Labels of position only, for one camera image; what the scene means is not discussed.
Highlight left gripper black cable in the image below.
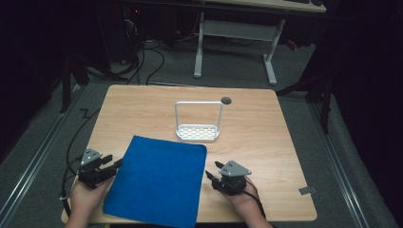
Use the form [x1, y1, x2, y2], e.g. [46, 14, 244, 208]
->
[59, 108, 102, 219]

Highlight dark computer tower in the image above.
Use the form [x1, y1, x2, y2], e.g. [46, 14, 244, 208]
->
[100, 4, 144, 66]

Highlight person's right hand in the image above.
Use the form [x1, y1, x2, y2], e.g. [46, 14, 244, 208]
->
[221, 177, 262, 219]

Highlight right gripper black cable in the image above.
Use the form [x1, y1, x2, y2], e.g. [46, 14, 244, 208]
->
[244, 177, 268, 220]

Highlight white towel rack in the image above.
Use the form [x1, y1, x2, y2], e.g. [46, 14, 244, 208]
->
[174, 100, 224, 143]

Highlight blue cloth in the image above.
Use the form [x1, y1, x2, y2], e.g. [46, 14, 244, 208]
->
[103, 135, 208, 228]

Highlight grey tape piece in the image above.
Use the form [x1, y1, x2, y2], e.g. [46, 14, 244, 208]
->
[298, 185, 317, 196]

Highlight person's left hand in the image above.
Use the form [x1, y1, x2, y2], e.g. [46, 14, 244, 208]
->
[69, 176, 115, 219]

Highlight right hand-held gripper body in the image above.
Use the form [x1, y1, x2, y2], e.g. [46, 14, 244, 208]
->
[214, 160, 253, 196]

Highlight white-legged desk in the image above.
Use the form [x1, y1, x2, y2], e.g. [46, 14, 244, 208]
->
[193, 0, 328, 86]

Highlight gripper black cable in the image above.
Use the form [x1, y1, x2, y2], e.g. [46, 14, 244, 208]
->
[59, 108, 102, 219]
[244, 177, 268, 220]

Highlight black metal stand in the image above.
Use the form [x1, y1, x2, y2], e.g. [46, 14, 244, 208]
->
[276, 63, 336, 135]
[59, 53, 90, 114]

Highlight aluminium floor rail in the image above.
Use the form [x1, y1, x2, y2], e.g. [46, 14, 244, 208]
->
[309, 102, 371, 228]
[0, 85, 84, 226]

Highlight black floor cables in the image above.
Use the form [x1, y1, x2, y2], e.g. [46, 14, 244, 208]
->
[107, 12, 203, 87]

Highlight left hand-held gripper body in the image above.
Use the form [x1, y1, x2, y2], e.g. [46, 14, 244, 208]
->
[77, 147, 116, 190]

